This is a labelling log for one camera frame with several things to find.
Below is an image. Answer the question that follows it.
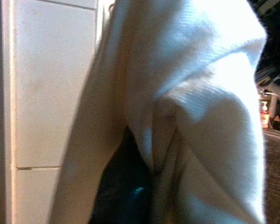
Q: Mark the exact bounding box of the orange label bottle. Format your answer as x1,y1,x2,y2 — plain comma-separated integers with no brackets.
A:
259,90,271,131

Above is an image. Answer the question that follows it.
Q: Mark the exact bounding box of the white knitted garment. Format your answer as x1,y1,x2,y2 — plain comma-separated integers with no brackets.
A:
48,0,268,224

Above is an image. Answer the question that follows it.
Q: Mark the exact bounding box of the black machine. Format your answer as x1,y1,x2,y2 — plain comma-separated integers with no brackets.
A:
246,0,280,88

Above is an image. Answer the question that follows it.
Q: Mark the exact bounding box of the brown woven basket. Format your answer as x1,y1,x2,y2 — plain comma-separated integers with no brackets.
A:
262,129,280,224

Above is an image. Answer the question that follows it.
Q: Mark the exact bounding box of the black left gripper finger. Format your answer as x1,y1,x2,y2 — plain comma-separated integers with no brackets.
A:
90,126,152,224

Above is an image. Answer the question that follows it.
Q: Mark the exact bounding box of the white cabinet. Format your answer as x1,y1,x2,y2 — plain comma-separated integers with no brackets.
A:
1,0,101,224

